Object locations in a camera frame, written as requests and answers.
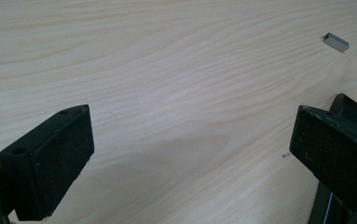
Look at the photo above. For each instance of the grey staple strip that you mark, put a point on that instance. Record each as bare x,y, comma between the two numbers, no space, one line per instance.
336,43

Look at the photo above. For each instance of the black stapler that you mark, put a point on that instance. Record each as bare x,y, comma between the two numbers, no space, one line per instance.
351,107

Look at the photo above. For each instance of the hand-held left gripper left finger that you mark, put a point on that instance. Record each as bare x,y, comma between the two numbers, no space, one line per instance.
52,161

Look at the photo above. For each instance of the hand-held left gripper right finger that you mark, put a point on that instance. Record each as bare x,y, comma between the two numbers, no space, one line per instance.
334,149

